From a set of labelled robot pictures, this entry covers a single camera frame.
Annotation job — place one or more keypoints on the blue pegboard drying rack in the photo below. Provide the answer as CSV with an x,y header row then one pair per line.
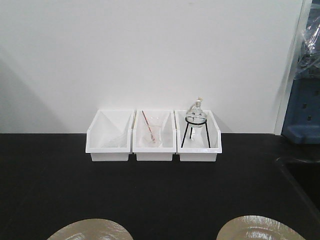
x,y
302,120

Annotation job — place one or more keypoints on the beige round plate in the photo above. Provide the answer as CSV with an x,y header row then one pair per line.
x,y
92,229
256,227

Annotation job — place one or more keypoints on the right white storage bin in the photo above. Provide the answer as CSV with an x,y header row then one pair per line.
x,y
196,149

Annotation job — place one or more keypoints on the left white storage bin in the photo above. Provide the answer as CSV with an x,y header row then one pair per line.
x,y
109,136

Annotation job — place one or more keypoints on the red glass stirring rod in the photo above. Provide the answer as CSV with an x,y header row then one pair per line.
x,y
149,128

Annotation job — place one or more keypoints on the black lab sink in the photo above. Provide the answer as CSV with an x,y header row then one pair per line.
x,y
304,176

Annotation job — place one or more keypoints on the white storage bin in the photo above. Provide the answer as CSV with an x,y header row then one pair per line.
x,y
196,149
109,136
165,152

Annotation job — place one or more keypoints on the round glass flask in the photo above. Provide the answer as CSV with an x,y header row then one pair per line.
x,y
195,116

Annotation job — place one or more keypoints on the black wire tripod stand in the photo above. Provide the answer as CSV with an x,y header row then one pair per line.
x,y
195,132

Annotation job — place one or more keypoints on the clear glass beaker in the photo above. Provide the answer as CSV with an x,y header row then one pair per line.
x,y
156,127

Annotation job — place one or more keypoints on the middle white storage bin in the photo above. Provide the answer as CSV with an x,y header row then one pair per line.
x,y
165,152

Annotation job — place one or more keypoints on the clear plastic wrap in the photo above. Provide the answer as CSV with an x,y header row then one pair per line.
x,y
308,39

